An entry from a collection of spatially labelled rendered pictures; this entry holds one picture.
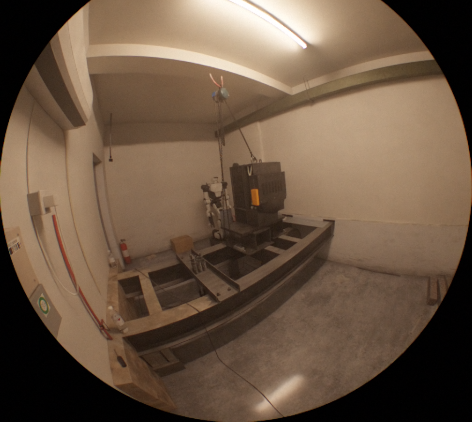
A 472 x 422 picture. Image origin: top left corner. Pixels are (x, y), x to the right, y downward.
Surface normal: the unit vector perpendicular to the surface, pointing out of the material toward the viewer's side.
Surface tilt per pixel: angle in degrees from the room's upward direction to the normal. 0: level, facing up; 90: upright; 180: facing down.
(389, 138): 90
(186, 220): 90
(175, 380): 0
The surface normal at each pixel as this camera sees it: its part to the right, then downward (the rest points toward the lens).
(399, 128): -0.79, 0.14
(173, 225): 0.60, 0.00
